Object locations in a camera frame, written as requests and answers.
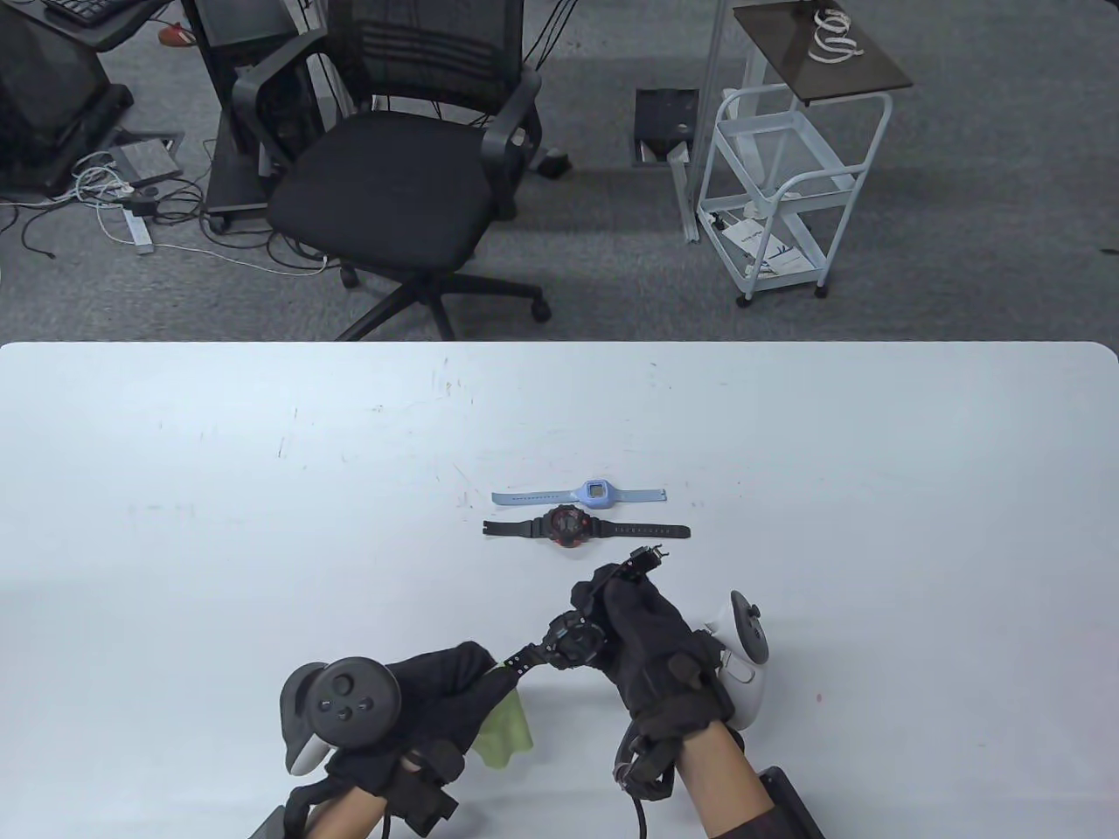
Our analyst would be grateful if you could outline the person's left hand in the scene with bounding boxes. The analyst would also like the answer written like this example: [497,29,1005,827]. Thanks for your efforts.
[325,642,518,798]

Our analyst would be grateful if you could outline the person's right hand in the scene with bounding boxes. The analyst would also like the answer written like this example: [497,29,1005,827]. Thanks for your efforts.
[571,564,737,745]

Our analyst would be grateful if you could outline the green microfibre cloth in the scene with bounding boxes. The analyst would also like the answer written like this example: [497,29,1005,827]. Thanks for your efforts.
[472,669,534,770]

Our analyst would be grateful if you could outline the black watch dotted strap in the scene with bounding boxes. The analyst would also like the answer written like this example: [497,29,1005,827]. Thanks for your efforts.
[503,544,671,676]

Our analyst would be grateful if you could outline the grey white hand controller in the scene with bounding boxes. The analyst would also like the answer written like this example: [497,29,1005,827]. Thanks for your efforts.
[704,591,775,732]
[281,655,404,777]

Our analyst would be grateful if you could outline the black red watch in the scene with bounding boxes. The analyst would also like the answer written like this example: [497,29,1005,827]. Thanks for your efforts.
[483,505,692,550]

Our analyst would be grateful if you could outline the light blue watch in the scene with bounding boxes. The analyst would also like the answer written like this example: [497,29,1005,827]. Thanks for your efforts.
[491,479,670,512]

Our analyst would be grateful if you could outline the person's left forearm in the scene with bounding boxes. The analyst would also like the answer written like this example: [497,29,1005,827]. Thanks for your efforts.
[306,780,387,839]

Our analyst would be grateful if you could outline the person's right forearm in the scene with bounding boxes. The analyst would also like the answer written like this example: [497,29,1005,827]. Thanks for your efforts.
[676,724,781,839]

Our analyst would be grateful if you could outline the white paper sheet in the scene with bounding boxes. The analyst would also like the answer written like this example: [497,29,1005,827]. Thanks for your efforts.
[719,218,810,279]

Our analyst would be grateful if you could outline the white rolling cart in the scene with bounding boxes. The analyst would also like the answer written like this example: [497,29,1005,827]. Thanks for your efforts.
[669,0,914,246]
[697,87,894,309]

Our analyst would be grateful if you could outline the black mesh office chair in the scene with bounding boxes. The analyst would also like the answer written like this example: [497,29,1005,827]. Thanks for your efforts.
[232,0,553,342]

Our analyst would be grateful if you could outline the open black floor box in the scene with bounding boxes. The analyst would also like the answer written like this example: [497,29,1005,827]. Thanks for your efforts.
[634,87,700,167]

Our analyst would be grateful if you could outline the black rolling computer stand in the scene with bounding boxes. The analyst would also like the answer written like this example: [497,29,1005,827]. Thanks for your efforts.
[179,0,329,235]

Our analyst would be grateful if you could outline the grey floor plate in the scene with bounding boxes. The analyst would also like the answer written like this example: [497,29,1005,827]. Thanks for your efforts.
[109,129,186,186]

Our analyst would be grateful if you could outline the black machine base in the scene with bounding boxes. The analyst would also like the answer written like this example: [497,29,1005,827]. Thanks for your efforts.
[0,13,136,198]

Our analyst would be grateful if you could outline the black desk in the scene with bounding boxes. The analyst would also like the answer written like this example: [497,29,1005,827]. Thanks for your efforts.
[0,0,176,53]

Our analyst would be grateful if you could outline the black keyboard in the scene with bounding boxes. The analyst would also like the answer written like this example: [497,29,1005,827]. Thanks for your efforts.
[42,0,128,25]

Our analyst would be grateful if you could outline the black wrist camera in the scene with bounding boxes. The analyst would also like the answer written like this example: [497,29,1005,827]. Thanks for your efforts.
[385,769,462,837]
[612,732,679,801]

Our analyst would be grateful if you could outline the white cable bundle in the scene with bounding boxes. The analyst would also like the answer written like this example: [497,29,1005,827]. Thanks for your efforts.
[70,150,145,209]

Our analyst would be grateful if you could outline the white coiled cable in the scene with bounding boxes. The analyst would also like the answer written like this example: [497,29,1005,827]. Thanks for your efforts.
[806,9,866,66]

